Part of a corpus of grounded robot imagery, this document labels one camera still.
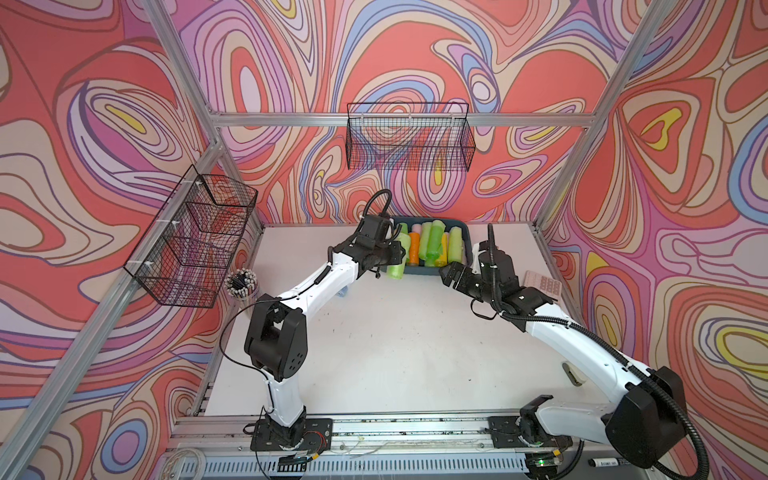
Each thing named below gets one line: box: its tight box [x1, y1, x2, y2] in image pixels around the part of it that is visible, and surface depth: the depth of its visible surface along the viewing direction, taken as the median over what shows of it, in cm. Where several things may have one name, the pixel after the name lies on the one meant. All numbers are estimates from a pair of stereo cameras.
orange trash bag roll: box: [409, 232, 420, 265], surface depth 106 cm
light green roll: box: [448, 226, 463, 263], surface depth 106 cm
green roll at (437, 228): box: [425, 220, 446, 267], surface depth 104 cm
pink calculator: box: [523, 270, 562, 301], surface depth 103 cm
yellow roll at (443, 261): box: [436, 232, 449, 267], surface depth 104 cm
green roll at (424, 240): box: [419, 222, 432, 261], surface depth 106 cm
